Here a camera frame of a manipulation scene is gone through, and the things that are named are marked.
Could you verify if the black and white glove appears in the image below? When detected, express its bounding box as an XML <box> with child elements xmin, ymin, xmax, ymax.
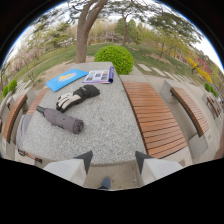
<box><xmin>55</xmin><ymin>84</ymin><xmax>101</xmax><ymax>114</ymax></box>

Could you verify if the person's shoe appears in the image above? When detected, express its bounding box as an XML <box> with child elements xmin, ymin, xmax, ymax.
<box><xmin>98</xmin><ymin>176</ymin><xmax>112</xmax><ymax>191</ymax></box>

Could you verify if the grey folded umbrella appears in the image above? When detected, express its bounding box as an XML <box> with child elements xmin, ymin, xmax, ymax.
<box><xmin>35</xmin><ymin>105</ymin><xmax>85</xmax><ymax>135</ymax></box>

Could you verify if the wide wooden slat bench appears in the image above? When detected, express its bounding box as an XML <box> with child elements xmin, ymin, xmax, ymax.
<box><xmin>122</xmin><ymin>81</ymin><xmax>189</xmax><ymax>160</ymax></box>

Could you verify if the curved wooden slat bench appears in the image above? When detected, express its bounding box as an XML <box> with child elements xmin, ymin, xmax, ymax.
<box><xmin>1</xmin><ymin>93</ymin><xmax>28</xmax><ymax>144</ymax></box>
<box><xmin>170</xmin><ymin>86</ymin><xmax>210</xmax><ymax>138</ymax></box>

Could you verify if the blue booklet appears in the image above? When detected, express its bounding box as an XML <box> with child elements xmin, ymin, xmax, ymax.
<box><xmin>45</xmin><ymin>68</ymin><xmax>89</xmax><ymax>93</ymax></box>

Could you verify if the open colourful magazine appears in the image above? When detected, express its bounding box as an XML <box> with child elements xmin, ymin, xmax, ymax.
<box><xmin>81</xmin><ymin>65</ymin><xmax>116</xmax><ymax>85</ymax></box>

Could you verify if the small green shrub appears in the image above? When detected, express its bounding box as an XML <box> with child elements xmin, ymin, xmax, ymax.
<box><xmin>2</xmin><ymin>78</ymin><xmax>18</xmax><ymax>98</ymax></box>

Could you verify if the round green bush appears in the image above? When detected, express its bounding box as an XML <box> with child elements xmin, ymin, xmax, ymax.
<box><xmin>93</xmin><ymin>44</ymin><xmax>135</xmax><ymax>76</ymax></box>

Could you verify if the large tree trunk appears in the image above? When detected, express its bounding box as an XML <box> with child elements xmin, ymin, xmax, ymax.
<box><xmin>68</xmin><ymin>0</ymin><xmax>109</xmax><ymax>64</ymax></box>

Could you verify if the thin tree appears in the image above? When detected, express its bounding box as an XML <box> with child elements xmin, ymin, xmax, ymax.
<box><xmin>109</xmin><ymin>1</ymin><xmax>148</xmax><ymax>47</ymax></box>

